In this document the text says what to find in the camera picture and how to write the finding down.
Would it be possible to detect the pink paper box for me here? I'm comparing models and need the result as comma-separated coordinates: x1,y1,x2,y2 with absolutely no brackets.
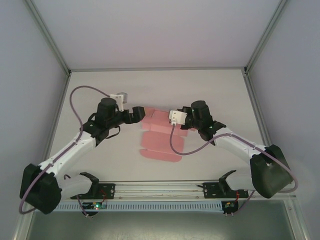
139,106,191,164

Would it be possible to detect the circuit board with green light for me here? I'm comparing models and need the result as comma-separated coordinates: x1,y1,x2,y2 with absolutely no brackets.
82,201,107,211

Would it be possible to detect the grey metal panel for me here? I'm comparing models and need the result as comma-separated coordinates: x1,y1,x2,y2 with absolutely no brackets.
27,199,295,240

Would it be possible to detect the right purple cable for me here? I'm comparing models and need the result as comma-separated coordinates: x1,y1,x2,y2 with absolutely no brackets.
169,123,300,217

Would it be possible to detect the purple cable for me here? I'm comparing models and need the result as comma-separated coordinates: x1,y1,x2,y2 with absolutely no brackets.
19,86,112,218
169,123,300,217

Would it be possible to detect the thin black wire loop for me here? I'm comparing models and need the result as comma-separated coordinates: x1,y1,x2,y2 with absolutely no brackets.
103,124,122,140

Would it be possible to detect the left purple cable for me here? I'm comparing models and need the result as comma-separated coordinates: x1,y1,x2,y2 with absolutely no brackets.
19,86,112,218

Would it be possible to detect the aluminium table side rail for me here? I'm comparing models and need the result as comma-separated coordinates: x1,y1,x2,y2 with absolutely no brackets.
243,72,309,240
13,72,72,240

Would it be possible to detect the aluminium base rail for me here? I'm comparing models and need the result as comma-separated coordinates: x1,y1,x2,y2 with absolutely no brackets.
61,181,296,201

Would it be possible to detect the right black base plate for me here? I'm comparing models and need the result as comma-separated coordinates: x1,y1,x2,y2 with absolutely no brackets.
202,182,250,200

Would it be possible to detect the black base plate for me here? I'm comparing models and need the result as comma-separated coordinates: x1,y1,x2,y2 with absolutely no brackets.
202,182,250,200
94,183,116,200

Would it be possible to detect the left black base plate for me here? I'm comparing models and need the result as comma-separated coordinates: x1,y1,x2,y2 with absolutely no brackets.
94,183,116,200

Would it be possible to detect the white slotted cable duct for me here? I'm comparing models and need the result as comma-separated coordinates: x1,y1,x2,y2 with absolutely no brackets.
56,201,223,213

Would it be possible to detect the aluminium frame post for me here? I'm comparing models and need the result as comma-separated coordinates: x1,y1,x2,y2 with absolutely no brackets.
24,0,73,77
243,0,288,76

